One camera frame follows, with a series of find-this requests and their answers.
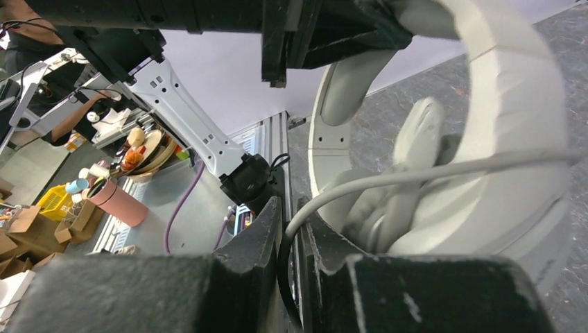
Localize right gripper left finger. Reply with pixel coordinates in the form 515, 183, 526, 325
6, 197, 283, 332

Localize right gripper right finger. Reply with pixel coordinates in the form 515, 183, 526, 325
298, 214, 555, 332

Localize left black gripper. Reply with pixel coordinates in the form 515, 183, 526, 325
193, 1, 414, 88

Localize white headphone cable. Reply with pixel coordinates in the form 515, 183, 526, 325
276, 148, 585, 333

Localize white grey headphones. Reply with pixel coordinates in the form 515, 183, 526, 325
308, 1, 579, 293

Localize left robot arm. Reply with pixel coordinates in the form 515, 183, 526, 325
29, 1, 413, 213

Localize pink cylindrical container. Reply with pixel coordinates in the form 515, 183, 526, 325
87, 179, 149, 228

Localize plate of toy food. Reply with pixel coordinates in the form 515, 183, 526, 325
109, 128, 178, 177

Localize yellow plastic crate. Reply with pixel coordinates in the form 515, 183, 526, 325
35, 185, 73, 223

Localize cardboard boxes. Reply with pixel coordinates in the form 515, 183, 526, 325
1, 197, 103, 279

